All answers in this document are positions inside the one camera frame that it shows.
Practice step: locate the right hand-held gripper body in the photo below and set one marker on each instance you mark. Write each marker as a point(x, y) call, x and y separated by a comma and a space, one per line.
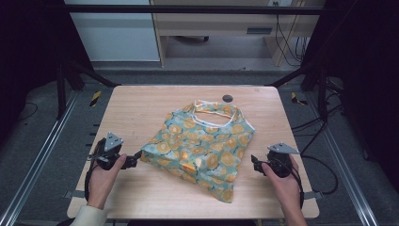
point(280, 157)

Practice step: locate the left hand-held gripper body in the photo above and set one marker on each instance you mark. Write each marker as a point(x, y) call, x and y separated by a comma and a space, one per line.
point(112, 142)

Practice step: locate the teal orange floral fabric bag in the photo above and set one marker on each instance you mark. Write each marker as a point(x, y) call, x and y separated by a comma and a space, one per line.
point(200, 150)

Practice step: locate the person's right hand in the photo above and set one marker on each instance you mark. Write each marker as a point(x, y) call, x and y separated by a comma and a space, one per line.
point(282, 186)

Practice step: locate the person's left hand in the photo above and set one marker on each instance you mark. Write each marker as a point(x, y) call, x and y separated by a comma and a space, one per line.
point(101, 183)

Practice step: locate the grey round table grommet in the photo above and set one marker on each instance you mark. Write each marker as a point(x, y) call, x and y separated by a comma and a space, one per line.
point(227, 98)

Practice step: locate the white cabinet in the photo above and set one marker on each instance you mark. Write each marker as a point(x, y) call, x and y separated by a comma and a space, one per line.
point(116, 34)

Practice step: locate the dark object under desk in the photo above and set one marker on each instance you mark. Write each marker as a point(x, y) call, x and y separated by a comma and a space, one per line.
point(191, 39)

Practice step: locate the black curtain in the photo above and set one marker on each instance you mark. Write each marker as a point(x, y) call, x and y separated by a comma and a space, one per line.
point(367, 62)
point(28, 47)

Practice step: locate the grey table edge bracket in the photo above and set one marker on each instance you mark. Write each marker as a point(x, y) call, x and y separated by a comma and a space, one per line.
point(76, 194)
point(313, 195)

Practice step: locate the aluminium floor rail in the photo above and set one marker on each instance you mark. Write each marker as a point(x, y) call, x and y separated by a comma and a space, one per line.
point(345, 163)
point(37, 157)

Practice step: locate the black metal frame stand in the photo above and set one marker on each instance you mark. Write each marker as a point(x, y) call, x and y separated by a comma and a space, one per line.
point(321, 91)
point(61, 91)

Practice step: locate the black horizontal frame bar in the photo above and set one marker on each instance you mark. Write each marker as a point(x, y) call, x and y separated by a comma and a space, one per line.
point(188, 9)

